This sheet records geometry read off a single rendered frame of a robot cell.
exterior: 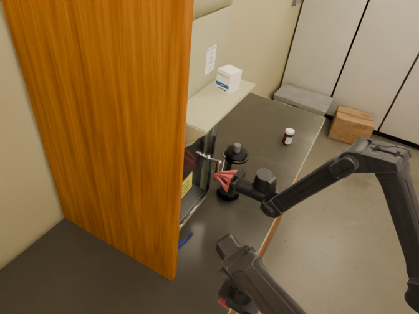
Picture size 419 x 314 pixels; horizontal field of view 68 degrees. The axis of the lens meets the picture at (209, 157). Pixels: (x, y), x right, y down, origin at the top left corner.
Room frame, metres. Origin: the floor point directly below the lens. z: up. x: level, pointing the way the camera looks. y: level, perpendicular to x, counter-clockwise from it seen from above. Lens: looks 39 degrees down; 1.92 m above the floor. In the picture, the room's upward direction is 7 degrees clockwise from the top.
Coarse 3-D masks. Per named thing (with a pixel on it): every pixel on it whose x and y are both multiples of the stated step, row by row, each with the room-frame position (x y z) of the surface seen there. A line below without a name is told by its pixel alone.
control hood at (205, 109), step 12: (240, 84) 0.88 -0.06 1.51; (252, 84) 0.89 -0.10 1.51; (204, 96) 0.78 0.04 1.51; (216, 96) 0.79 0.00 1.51; (228, 96) 0.79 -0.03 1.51; (240, 96) 0.80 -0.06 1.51; (192, 108) 0.70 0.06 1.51; (204, 108) 0.71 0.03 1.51; (216, 108) 0.72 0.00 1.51; (228, 108) 0.73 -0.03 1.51; (192, 120) 0.65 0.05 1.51; (204, 120) 0.65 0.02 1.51; (216, 120) 0.66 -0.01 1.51; (192, 132) 0.62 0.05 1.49; (204, 132) 0.61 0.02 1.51
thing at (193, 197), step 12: (216, 132) 0.93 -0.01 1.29; (192, 144) 0.77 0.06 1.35; (204, 144) 0.84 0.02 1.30; (192, 156) 0.77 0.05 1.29; (204, 156) 0.85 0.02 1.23; (192, 168) 0.78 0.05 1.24; (204, 168) 0.86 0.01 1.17; (192, 180) 0.79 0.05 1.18; (204, 180) 0.88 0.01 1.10; (192, 192) 0.79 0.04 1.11; (204, 192) 0.89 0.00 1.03; (192, 204) 0.80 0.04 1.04; (180, 216) 0.73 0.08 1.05
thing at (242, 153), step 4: (236, 144) 0.99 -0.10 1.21; (240, 144) 0.99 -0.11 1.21; (228, 148) 0.99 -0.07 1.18; (232, 148) 1.00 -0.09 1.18; (236, 148) 0.97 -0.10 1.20; (240, 148) 0.98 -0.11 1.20; (224, 152) 0.98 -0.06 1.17; (228, 152) 0.97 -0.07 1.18; (232, 152) 0.97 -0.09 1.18; (236, 152) 0.97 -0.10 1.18; (240, 152) 0.98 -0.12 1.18; (244, 152) 0.98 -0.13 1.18; (228, 156) 0.95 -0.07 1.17; (232, 156) 0.95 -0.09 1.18; (236, 156) 0.95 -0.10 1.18; (240, 156) 0.95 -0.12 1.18; (244, 156) 0.96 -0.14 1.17; (236, 160) 0.94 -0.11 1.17; (240, 160) 0.94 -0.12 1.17
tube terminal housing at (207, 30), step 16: (208, 16) 0.82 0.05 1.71; (224, 16) 0.91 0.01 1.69; (192, 32) 0.75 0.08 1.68; (208, 32) 0.83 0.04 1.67; (224, 32) 0.92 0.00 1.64; (192, 48) 0.76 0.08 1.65; (224, 48) 0.93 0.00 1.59; (192, 64) 0.76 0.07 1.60; (192, 80) 0.77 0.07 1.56; (208, 80) 0.85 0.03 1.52; (192, 96) 0.77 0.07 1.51
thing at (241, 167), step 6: (246, 150) 1.01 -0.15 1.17; (228, 162) 0.94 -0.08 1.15; (234, 162) 0.93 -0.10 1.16; (240, 162) 0.93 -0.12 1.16; (222, 168) 0.97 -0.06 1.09; (228, 168) 0.95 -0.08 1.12; (234, 168) 0.94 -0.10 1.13; (240, 168) 0.95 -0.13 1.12; (222, 180) 0.96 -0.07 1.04; (222, 186) 0.95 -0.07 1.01; (222, 192) 0.95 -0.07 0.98
